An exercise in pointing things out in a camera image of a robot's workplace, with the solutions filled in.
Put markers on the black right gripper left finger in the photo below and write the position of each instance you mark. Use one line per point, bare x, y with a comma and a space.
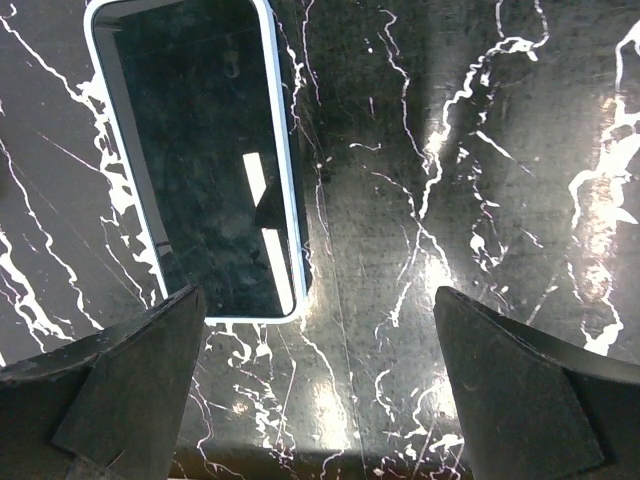
108, 406

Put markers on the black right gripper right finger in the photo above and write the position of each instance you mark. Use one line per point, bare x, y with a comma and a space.
532, 406

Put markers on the phone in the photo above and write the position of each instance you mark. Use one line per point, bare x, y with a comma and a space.
196, 105

